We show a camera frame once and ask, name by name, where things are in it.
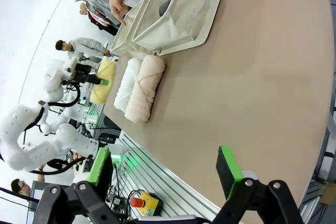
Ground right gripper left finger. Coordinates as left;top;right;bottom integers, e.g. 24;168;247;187
33;147;129;224

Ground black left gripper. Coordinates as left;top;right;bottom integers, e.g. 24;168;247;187
74;63;109;87

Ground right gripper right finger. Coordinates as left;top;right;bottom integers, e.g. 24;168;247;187
212;145;305;224

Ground pale yellow towel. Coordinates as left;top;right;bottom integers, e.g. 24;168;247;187
90;56;117;105

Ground white towel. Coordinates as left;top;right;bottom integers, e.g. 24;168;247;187
113;58;144;116

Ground pale pink towel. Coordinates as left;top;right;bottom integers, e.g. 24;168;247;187
124;55;166;124

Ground person's right hand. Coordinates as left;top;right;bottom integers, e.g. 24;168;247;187
109;0;129;27

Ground white device with green light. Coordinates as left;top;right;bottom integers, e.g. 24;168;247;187
107;144;124;167

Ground man in grey jacket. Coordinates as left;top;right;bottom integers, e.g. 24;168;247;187
55;37;111;70

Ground beige fabric storage basket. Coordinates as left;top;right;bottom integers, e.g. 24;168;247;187
110;0;161;58
132;0;225;57

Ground yellow emergency stop box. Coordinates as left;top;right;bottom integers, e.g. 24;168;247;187
130;191;164;217

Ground person with glasses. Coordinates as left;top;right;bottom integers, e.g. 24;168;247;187
10;178;32;197

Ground brown cardboard box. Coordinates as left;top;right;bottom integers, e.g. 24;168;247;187
320;184;336;205

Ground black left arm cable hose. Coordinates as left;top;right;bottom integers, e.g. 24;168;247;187
23;81;89;175

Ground black cable bundle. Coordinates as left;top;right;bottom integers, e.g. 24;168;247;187
106;161;132;219

